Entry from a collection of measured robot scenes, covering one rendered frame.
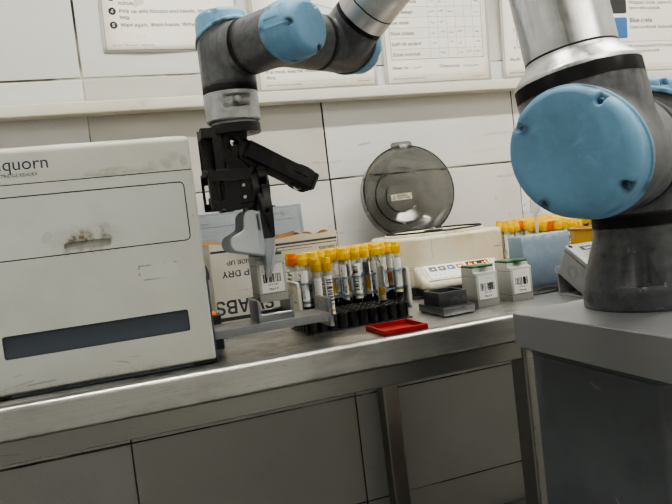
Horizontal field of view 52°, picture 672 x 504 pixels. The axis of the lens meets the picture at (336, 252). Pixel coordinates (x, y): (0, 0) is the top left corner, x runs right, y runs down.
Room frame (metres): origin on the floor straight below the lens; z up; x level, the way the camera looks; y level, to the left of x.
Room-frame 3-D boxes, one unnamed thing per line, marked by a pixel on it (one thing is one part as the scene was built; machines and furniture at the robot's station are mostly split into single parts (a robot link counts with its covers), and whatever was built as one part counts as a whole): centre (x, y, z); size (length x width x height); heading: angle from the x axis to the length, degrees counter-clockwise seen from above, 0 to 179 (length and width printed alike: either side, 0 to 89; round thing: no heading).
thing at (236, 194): (0.96, 0.13, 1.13); 0.09 x 0.08 x 0.12; 109
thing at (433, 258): (1.43, -0.21, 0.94); 0.30 x 0.24 x 0.12; 10
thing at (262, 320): (0.97, 0.12, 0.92); 0.21 x 0.07 x 0.05; 109
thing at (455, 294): (1.10, -0.16, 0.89); 0.09 x 0.05 x 0.04; 18
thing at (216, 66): (0.97, 0.12, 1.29); 0.09 x 0.08 x 0.11; 50
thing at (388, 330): (0.99, -0.07, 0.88); 0.07 x 0.07 x 0.01; 19
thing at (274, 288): (0.97, 0.10, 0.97); 0.05 x 0.04 x 0.06; 19
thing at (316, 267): (1.10, -0.01, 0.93); 0.17 x 0.09 x 0.11; 110
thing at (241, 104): (0.96, 0.12, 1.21); 0.08 x 0.08 x 0.05
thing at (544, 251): (1.22, -0.36, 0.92); 0.10 x 0.07 x 0.10; 111
